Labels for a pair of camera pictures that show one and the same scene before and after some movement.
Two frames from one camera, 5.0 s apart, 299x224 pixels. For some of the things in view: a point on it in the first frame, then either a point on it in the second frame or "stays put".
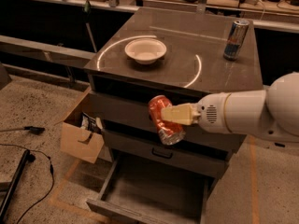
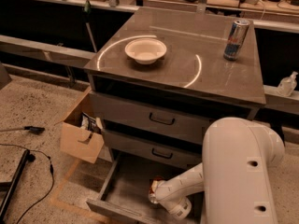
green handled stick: [87, 14] stays put
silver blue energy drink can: [235, 39] stays put
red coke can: [170, 132] -> [152, 187]
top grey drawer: [132, 110] stays put
